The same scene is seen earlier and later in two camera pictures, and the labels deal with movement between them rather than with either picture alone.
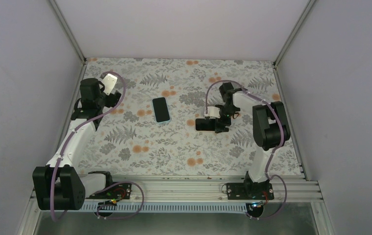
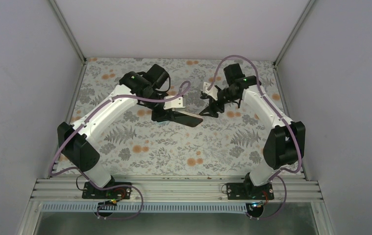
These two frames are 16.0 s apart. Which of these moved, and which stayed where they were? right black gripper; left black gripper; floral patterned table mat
Moved: left black gripper; right black gripper
Stayed: floral patterned table mat
